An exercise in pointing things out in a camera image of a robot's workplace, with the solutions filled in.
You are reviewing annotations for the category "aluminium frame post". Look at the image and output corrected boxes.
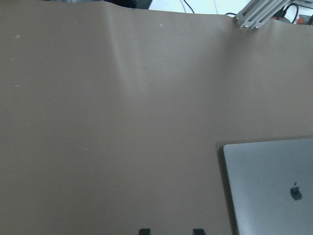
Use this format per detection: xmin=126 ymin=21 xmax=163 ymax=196
xmin=234 ymin=0 xmax=289 ymax=29

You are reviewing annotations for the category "grey laptop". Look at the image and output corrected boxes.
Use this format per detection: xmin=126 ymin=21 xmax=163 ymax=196
xmin=223 ymin=139 xmax=313 ymax=235

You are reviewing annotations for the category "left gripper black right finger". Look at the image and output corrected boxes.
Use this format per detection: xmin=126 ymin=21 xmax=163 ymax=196
xmin=193 ymin=228 xmax=206 ymax=235

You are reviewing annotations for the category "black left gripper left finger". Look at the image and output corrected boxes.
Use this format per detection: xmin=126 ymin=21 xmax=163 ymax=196
xmin=138 ymin=228 xmax=150 ymax=235

